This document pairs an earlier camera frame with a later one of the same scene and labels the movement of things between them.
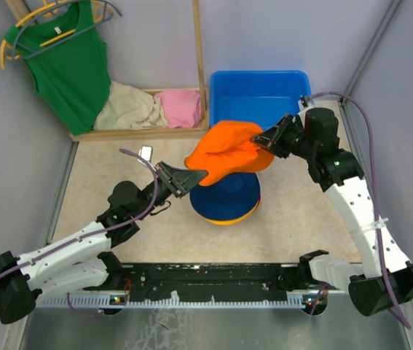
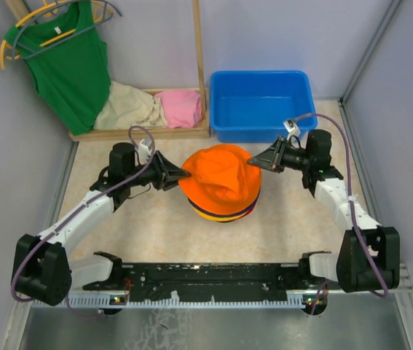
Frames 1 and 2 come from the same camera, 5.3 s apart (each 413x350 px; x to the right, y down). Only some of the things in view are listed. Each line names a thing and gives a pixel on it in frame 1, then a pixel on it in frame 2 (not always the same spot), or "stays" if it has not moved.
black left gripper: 181,180 → 167,174
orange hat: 227,148 → 222,180
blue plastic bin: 264,98 stays
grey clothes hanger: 108,16 stays
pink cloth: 181,109 stays
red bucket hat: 258,203 → 250,212
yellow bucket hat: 234,220 → 218,218
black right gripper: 272,138 → 272,157
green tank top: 69,60 stays
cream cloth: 128,108 stays
